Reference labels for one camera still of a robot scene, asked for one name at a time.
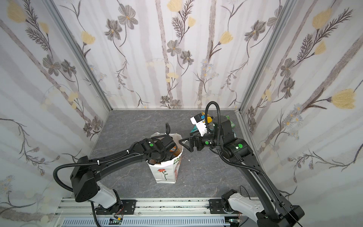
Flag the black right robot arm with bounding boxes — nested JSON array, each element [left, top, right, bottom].
[[179, 118, 304, 227]]

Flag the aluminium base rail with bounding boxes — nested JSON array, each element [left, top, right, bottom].
[[55, 198, 242, 218]]

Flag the orange snack packet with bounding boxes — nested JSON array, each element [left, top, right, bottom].
[[169, 145, 181, 157]]

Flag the white printed paper bag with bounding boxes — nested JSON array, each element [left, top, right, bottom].
[[148, 133, 183, 184]]

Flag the yellow snack packet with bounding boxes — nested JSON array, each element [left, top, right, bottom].
[[201, 112, 213, 124]]

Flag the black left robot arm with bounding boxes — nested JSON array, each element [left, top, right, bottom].
[[70, 135, 178, 214]]

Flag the green snack packet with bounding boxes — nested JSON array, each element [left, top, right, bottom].
[[225, 115, 235, 128]]

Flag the teal snack packet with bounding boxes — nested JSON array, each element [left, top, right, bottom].
[[191, 126, 199, 133]]

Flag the white slotted cable duct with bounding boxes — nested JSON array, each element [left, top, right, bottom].
[[58, 217, 230, 227]]

